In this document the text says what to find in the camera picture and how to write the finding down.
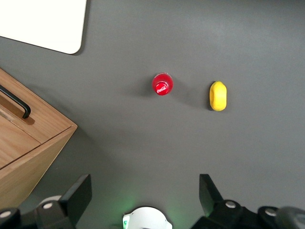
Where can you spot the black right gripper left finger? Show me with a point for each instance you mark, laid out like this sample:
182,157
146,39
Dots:
74,198

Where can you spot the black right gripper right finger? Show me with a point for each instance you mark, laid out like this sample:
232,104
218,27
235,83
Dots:
209,198

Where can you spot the red coke bottle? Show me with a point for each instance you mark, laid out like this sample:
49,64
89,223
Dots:
162,86

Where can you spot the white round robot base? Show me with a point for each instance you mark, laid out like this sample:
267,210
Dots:
147,219

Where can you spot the white plastic tray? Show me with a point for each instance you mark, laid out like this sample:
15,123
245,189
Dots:
40,21

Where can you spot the wooden box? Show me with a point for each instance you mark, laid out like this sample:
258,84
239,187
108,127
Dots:
31,152

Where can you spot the yellow lemon toy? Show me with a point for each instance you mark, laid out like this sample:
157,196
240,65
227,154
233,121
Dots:
218,97

